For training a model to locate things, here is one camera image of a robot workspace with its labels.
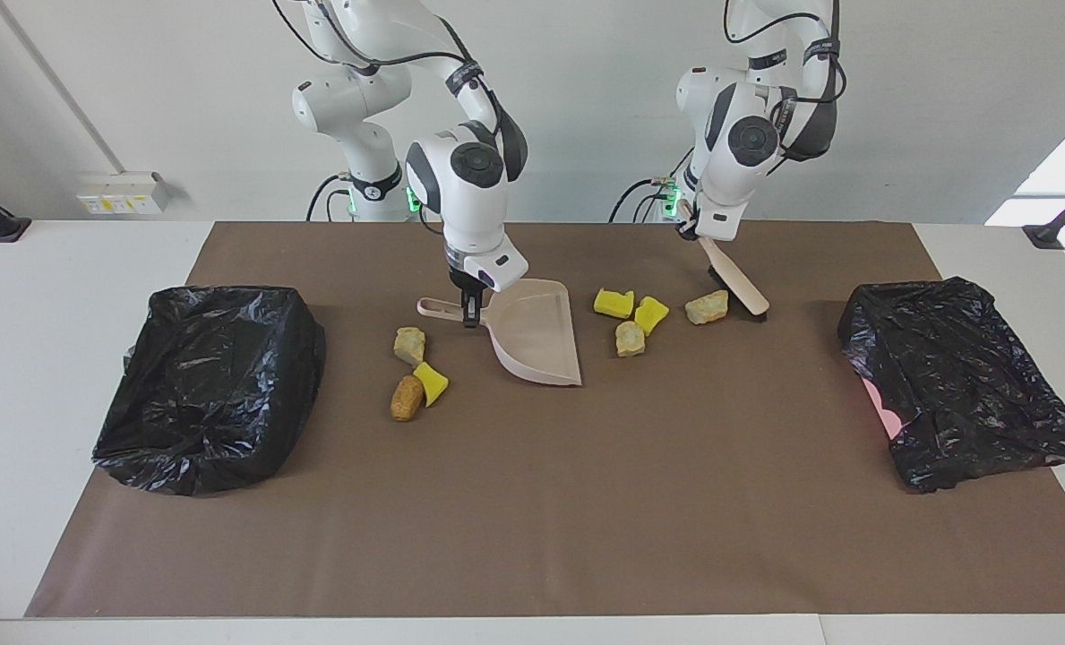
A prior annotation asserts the pale greenish foam chunk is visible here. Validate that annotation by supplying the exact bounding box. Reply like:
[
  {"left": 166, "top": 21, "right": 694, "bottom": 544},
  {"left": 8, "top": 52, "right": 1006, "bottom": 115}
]
[{"left": 684, "top": 289, "right": 730, "bottom": 326}]

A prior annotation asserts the brown table mat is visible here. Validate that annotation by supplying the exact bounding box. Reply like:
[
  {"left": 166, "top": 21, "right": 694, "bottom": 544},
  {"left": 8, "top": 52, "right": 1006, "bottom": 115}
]
[{"left": 26, "top": 221, "right": 1065, "bottom": 619}]

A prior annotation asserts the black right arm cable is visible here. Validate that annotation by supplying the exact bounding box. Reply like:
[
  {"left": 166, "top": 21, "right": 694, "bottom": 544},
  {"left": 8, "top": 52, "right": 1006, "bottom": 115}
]
[{"left": 272, "top": 0, "right": 508, "bottom": 135}]

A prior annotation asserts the brown cork-like lump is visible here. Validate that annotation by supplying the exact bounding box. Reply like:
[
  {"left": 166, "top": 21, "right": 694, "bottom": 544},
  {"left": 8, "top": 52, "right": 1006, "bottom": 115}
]
[{"left": 390, "top": 374, "right": 425, "bottom": 423}]

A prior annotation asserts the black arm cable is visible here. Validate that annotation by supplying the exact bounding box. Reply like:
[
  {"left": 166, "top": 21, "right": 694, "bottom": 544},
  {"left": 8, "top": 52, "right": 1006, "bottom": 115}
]
[
  {"left": 272, "top": 0, "right": 508, "bottom": 135},
  {"left": 723, "top": 0, "right": 846, "bottom": 162}
]

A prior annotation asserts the yellow u-shaped sponge piece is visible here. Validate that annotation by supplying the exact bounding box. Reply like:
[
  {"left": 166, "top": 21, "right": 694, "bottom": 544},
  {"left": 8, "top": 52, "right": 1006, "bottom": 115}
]
[{"left": 594, "top": 288, "right": 636, "bottom": 321}]

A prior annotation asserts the pink plastic bin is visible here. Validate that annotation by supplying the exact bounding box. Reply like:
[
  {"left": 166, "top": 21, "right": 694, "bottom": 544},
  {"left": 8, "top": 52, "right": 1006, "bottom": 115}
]
[{"left": 861, "top": 376, "right": 905, "bottom": 440}]

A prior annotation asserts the white wall outlet box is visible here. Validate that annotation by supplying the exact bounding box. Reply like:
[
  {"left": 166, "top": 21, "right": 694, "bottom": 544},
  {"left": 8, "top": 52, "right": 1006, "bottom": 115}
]
[{"left": 76, "top": 172, "right": 170, "bottom": 216}]

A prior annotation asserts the black base power cable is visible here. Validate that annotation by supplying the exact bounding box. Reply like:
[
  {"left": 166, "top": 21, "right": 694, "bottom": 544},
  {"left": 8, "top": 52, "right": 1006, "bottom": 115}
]
[
  {"left": 306, "top": 173, "right": 354, "bottom": 222},
  {"left": 610, "top": 176, "right": 676, "bottom": 223}
]

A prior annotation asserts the beige plastic dustpan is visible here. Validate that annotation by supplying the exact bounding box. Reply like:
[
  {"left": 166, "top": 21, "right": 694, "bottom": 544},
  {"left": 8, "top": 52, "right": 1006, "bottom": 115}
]
[{"left": 417, "top": 279, "right": 583, "bottom": 388}]

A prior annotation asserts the black plastic trash bag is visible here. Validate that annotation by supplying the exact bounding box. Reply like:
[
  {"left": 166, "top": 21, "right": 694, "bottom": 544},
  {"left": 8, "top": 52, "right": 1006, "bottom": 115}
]
[
  {"left": 91, "top": 285, "right": 327, "bottom": 496},
  {"left": 837, "top": 276, "right": 1065, "bottom": 495}
]

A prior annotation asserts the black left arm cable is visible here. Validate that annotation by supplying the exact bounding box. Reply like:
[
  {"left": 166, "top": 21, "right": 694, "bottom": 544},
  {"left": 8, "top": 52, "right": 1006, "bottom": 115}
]
[{"left": 723, "top": 0, "right": 846, "bottom": 162}]

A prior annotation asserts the yellow sponge block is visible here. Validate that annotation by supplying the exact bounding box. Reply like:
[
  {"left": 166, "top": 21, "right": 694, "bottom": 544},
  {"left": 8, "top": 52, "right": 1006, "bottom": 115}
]
[{"left": 633, "top": 296, "right": 671, "bottom": 337}]

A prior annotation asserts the small yellow sponge wedge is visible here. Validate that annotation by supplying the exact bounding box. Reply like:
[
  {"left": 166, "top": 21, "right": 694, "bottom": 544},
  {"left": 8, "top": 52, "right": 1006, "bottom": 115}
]
[{"left": 412, "top": 362, "right": 450, "bottom": 409}]

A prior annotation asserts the beige brush with black bristles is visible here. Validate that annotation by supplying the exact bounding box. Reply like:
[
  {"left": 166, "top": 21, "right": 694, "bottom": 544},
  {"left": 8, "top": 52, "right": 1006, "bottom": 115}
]
[{"left": 698, "top": 237, "right": 770, "bottom": 322}]

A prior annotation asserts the gray wall conduit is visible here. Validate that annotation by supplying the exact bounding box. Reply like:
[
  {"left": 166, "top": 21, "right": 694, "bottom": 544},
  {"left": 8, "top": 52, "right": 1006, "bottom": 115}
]
[{"left": 0, "top": 0, "right": 125, "bottom": 176}]

